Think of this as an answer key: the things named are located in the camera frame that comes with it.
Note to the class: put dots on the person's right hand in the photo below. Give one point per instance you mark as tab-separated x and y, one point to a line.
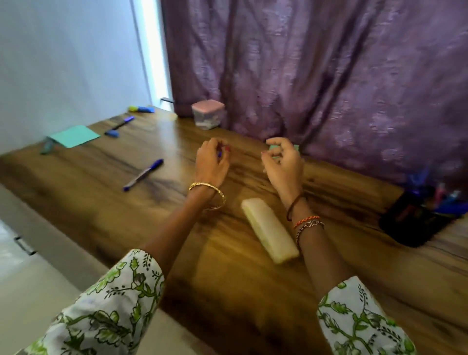
289	172

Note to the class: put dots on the person's left hand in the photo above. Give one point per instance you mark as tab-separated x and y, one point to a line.
210	164

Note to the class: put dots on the green sticky notes pad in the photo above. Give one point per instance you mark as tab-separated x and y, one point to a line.
295	147

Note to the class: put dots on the blue capped pen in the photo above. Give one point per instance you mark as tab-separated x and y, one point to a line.
155	165
126	121

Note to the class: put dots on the yellow pencil case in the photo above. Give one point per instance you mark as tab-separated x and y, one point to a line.
270	230

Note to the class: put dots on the yellow and blue highlighter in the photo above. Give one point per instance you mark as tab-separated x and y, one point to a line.
142	109

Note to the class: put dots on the black mesh pen holder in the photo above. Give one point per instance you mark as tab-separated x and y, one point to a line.
413	223

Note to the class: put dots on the teal grey marker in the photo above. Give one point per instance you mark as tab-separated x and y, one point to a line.
47	146

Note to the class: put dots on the person's left forearm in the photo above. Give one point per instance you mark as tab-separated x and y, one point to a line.
175	234

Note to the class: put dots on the person's right forearm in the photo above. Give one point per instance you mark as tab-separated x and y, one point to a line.
321	259

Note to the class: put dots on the wooden desk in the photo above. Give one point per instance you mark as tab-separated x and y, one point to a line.
109	190

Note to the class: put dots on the gold bangle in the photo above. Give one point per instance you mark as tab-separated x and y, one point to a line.
219	195

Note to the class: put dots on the clear container pink lid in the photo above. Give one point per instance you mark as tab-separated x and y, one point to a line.
208	113

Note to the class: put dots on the purple patterned curtain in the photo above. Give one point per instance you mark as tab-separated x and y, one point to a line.
329	73

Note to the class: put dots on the teal paper sheet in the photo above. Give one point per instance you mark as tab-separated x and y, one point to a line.
73	136

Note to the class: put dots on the right floral white green sleeve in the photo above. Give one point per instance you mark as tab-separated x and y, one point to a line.
362	325

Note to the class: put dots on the floral white green sleeve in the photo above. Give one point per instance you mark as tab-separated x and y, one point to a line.
102	314
362	325

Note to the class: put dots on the left floral white green sleeve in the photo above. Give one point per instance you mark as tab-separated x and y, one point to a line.
102	314

